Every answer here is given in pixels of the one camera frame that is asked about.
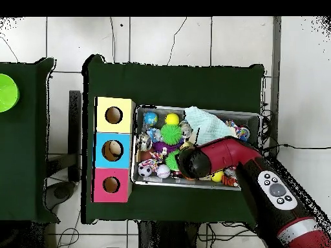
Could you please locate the yellow duck plush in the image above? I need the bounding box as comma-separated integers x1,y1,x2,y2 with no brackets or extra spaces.
180,140,195,151

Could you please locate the shallow mesh bin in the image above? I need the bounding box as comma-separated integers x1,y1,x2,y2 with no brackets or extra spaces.
131,104,261,192

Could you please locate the wooden three-hole box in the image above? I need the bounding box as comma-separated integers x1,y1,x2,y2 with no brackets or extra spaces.
92,96,136,203

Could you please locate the green spiky ball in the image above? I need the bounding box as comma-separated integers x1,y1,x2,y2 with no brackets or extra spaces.
160,124,184,145
165,149,180,171

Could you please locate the yellow ball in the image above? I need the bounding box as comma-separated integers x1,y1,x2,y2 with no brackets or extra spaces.
164,112,180,126
210,170,225,183

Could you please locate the blue globe ball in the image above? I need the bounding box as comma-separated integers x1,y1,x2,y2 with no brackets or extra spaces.
143,111,158,127

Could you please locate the white baseball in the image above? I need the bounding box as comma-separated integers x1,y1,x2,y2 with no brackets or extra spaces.
156,164,171,180

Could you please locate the small soccer ball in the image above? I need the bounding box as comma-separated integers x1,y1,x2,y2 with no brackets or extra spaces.
137,163,153,178

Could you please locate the mint waffle cloth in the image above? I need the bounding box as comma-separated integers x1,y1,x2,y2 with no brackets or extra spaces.
184,106,237,145

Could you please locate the tiger plush toy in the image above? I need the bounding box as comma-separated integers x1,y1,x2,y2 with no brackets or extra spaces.
221,175,239,187

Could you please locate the black flat panel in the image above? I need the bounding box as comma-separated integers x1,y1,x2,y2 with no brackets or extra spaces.
68,90,82,181

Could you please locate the grey stand base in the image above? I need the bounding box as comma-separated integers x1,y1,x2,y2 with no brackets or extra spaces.
45,180,77,210

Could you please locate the dark green side tablecloth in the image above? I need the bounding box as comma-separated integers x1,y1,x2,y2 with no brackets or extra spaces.
0,57,60,224

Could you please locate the lime green bowl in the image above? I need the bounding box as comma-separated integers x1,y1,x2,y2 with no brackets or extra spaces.
0,73,21,113

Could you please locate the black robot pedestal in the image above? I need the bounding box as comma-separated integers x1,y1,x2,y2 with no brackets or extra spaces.
138,220,200,248

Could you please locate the black power cable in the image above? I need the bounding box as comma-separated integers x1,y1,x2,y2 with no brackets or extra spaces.
261,143,331,150

